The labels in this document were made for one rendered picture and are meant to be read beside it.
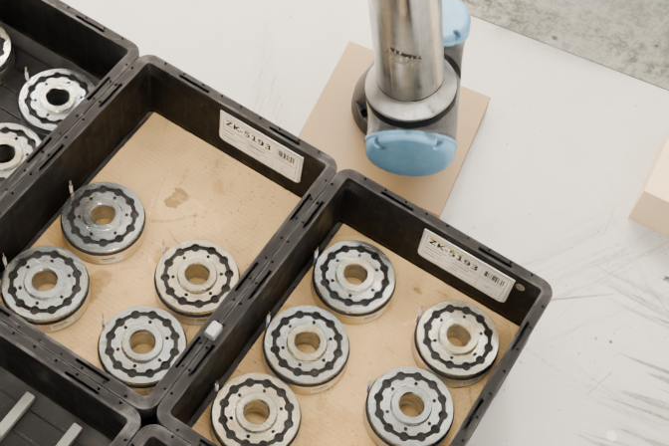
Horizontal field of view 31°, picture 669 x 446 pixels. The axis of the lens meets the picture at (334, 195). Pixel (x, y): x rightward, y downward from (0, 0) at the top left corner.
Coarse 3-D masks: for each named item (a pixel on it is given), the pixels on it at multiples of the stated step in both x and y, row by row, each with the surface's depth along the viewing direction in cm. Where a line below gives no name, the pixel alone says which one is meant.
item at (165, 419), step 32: (384, 192) 147; (448, 224) 146; (288, 256) 141; (480, 256) 144; (256, 288) 139; (544, 288) 142; (224, 320) 136; (512, 352) 137; (160, 416) 129; (480, 416) 133
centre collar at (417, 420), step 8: (400, 392) 140; (408, 392) 140; (416, 392) 140; (424, 392) 140; (392, 400) 139; (424, 400) 140; (392, 408) 139; (424, 408) 139; (400, 416) 138; (408, 416) 139; (416, 416) 139; (424, 416) 139; (408, 424) 138; (416, 424) 138
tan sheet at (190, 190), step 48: (144, 144) 159; (192, 144) 160; (144, 192) 155; (192, 192) 156; (240, 192) 157; (288, 192) 157; (48, 240) 150; (144, 240) 151; (240, 240) 153; (48, 288) 146; (96, 288) 147; (144, 288) 148; (96, 336) 144; (192, 336) 145
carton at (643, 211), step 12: (660, 156) 174; (660, 168) 173; (648, 180) 172; (660, 180) 171; (648, 192) 170; (660, 192) 170; (636, 204) 173; (648, 204) 172; (660, 204) 171; (636, 216) 175; (648, 216) 174; (660, 216) 173; (660, 228) 175
